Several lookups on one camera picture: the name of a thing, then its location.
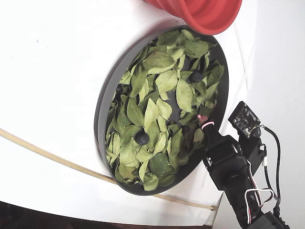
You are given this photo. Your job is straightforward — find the red plastic bowl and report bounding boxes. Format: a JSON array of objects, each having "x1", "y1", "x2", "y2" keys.
[{"x1": 140, "y1": 0, "x2": 243, "y2": 36}]

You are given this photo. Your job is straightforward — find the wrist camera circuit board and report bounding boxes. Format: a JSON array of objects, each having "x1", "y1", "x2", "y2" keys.
[{"x1": 228, "y1": 101, "x2": 263, "y2": 139}]

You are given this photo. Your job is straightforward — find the large dark blueberry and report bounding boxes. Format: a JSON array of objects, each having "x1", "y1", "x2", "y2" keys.
[
  {"x1": 188, "y1": 71, "x2": 203, "y2": 83},
  {"x1": 134, "y1": 132, "x2": 150, "y2": 146}
]

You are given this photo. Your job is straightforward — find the pile of green leaves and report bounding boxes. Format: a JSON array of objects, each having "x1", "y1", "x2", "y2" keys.
[{"x1": 104, "y1": 29, "x2": 225, "y2": 192}]

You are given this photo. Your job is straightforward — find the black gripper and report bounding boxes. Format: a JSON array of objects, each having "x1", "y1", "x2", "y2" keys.
[{"x1": 197, "y1": 114, "x2": 253, "y2": 191}]

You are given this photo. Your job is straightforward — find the white and red servo wires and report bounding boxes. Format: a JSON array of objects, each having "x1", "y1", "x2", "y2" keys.
[{"x1": 244, "y1": 159, "x2": 276, "y2": 224}]

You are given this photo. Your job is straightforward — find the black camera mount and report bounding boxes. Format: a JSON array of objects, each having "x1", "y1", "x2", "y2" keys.
[{"x1": 238, "y1": 133, "x2": 267, "y2": 177}]

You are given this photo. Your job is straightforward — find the dark grey round bowl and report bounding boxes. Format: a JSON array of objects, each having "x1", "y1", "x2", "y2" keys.
[{"x1": 93, "y1": 25, "x2": 230, "y2": 197}]

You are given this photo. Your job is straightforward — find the black camera cable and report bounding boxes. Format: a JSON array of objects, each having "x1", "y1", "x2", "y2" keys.
[{"x1": 258, "y1": 125, "x2": 283, "y2": 210}]

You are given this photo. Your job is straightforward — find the beige rubber tube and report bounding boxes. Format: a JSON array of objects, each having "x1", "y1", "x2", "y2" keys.
[{"x1": 0, "y1": 128, "x2": 51, "y2": 212}]

